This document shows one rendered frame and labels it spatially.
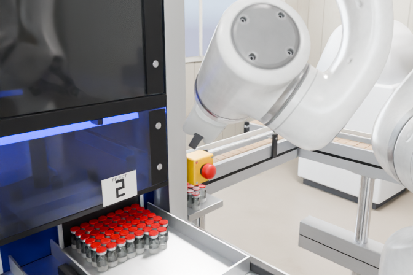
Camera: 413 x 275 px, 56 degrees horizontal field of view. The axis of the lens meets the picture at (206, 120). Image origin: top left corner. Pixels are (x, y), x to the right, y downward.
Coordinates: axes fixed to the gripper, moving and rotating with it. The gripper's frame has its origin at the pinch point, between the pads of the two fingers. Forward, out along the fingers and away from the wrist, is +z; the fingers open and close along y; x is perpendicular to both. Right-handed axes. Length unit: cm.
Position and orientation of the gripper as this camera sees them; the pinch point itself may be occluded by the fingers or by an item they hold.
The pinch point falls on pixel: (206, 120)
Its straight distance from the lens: 62.8
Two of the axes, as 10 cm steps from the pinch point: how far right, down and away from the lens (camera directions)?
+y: -4.8, 8.3, -2.8
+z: -1.6, 2.3, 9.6
